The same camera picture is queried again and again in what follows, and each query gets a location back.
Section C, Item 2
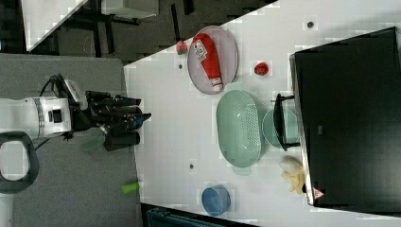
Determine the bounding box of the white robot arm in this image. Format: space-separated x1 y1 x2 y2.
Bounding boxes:
1 91 151 194

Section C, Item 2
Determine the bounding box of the mint green strainer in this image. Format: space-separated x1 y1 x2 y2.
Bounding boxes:
216 82 263 176

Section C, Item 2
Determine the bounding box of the white side table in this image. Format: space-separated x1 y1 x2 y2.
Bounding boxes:
20 0 89 52

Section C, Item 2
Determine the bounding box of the black cylinder cup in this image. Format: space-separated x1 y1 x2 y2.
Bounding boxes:
103 131 140 151

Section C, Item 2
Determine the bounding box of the red strawberry toy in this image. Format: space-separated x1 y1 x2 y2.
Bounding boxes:
176 41 188 55

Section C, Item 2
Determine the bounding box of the blue cup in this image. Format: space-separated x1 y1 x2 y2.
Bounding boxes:
201 184 231 217

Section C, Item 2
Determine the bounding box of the green translucent spatula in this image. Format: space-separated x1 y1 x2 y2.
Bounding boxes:
81 136 105 151

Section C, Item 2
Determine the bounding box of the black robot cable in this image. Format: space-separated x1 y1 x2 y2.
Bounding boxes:
38 74 69 99

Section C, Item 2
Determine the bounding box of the black microwave oven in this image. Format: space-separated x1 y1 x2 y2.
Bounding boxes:
290 27 401 216

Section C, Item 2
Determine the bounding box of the mint green bowl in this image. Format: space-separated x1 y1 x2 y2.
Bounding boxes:
262 109 299 148

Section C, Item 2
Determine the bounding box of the green marker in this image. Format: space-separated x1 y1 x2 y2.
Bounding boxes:
121 183 140 195

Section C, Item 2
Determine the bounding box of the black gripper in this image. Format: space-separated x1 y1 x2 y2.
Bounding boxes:
69 91 151 136

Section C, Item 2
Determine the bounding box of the black oven door handle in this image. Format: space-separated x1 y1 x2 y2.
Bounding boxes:
273 94 301 151

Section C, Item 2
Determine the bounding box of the grey oval plate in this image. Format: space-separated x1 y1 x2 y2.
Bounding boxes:
187 26 238 95

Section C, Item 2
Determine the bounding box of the white garlic toy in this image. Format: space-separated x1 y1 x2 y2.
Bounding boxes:
279 157 303 174

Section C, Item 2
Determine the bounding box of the red tomato toy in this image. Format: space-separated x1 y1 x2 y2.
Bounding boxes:
254 62 269 76

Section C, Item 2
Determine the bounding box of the red ketchup bottle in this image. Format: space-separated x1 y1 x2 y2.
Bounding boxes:
192 33 223 92

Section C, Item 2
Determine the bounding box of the yellow banana toy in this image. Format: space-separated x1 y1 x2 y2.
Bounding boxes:
281 170 305 194

